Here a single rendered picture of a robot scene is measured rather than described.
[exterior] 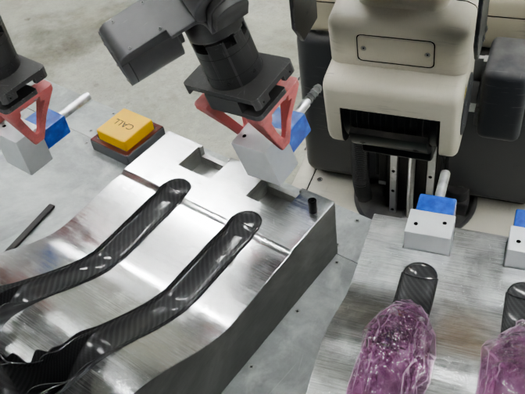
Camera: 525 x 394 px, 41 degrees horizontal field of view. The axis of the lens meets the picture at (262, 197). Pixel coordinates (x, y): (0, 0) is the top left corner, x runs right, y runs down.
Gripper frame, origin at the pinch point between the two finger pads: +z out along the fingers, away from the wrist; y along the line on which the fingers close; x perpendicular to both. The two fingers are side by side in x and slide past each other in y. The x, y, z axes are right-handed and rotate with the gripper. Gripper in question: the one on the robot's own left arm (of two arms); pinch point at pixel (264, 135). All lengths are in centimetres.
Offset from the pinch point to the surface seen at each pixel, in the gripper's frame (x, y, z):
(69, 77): 62, -180, 83
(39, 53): 67, -205, 80
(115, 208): -13.3, -15.6, 4.3
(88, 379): -31.3, 3.6, -0.9
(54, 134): -10.1, -26.5, -1.8
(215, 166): -0.4, -11.8, 8.7
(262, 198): -1.7, -3.6, 10.3
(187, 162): -2.6, -14.0, 6.7
